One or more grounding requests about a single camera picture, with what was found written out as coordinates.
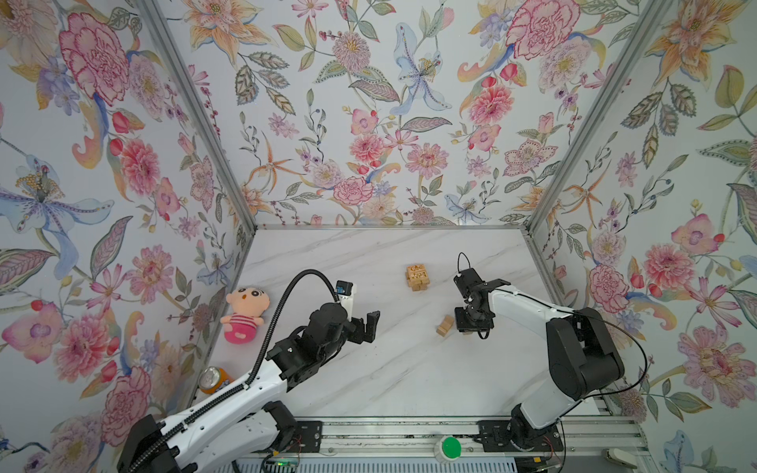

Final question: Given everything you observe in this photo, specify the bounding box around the plain wood block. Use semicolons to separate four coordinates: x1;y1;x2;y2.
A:
409;283;429;292

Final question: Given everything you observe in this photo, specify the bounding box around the printed wood block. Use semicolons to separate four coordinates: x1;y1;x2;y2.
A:
405;264;430;287

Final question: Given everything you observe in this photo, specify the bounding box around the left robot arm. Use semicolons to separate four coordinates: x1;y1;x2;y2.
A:
116;303;380;472

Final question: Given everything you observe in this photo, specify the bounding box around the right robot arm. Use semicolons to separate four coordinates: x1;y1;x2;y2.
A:
455;277;625;451

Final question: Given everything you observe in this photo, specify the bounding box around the pink plush doll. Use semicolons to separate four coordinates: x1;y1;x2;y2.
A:
221;287;270;345

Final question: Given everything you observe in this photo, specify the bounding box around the orange drink can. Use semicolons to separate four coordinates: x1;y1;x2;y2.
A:
198;367;234;395

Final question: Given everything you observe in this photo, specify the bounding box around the green round button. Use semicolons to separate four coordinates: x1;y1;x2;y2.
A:
434;436;462;464

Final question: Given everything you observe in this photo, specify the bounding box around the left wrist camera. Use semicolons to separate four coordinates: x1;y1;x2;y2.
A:
335;280;355;318

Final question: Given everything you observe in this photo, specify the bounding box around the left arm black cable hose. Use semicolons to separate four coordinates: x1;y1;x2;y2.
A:
126;268;341;473

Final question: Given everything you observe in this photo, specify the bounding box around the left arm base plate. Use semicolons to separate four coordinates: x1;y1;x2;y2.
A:
248;421;323;453

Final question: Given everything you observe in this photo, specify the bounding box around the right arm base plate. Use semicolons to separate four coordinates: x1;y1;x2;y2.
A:
476;419;565;453

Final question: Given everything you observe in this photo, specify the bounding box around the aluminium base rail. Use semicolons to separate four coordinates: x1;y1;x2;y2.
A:
296;416;649;456

